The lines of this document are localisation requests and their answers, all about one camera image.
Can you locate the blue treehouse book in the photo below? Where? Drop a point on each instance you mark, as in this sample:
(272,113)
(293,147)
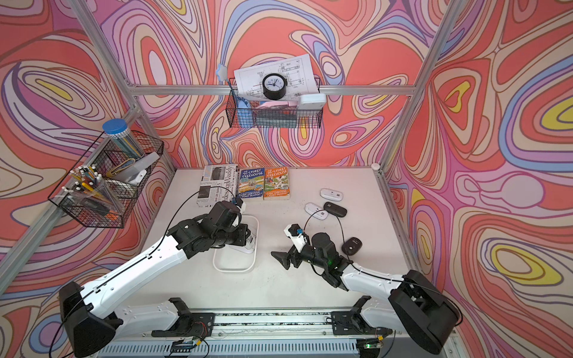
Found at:
(251,184)

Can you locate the white paper sheet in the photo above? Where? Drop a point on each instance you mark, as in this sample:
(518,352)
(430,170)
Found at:
(298,72)

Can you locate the blue lid pencil jar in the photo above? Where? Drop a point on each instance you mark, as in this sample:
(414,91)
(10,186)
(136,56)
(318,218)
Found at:
(124,139)

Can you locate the black mouse near wall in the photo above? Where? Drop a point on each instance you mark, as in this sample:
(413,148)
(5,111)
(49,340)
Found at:
(335,209)

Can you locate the black round clock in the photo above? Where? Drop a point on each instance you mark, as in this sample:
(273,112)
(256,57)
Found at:
(274,86)

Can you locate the folded newspaper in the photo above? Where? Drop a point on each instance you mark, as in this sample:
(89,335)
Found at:
(218,183)

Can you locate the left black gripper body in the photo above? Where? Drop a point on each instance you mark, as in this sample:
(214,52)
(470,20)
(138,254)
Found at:
(236,236)

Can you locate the black wire side basket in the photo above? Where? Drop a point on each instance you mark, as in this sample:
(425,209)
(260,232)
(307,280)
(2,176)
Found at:
(105,156)

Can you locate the pink notepad in basket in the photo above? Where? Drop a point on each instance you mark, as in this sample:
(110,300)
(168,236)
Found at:
(276,104)

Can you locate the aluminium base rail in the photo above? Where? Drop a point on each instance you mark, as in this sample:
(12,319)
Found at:
(268,333)

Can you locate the orange treehouse book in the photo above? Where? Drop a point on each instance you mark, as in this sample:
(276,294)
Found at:
(276,184)

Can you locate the white box in basket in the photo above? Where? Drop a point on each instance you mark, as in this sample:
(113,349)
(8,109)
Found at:
(314,101)

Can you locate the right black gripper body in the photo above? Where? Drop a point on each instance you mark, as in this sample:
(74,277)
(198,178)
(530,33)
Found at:
(307,253)

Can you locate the black wire wall basket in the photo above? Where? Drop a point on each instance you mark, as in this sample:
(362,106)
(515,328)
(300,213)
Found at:
(242,113)

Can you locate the clear cup of pens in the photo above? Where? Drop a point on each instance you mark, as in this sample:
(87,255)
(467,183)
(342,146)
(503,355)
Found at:
(91,190)

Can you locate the white storage tray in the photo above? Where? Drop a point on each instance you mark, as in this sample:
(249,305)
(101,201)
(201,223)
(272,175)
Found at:
(230,261)

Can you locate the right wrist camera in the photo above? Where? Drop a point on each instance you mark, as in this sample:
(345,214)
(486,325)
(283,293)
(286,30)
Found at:
(298,237)

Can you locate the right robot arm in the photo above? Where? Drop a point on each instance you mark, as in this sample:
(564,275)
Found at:
(407,303)

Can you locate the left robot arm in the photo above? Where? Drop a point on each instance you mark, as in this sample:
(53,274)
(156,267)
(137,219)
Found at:
(94,314)

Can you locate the black mouse front right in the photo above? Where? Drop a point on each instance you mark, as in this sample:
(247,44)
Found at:
(351,246)

